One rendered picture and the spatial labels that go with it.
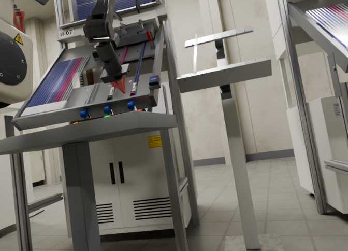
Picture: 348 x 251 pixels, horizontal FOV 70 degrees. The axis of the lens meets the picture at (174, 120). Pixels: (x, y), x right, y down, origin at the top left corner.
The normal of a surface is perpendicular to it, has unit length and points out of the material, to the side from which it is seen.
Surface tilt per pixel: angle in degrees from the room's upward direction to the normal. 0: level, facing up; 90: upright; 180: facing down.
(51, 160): 90
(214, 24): 90
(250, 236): 90
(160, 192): 90
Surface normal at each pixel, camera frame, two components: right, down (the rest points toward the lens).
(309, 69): -0.37, -0.02
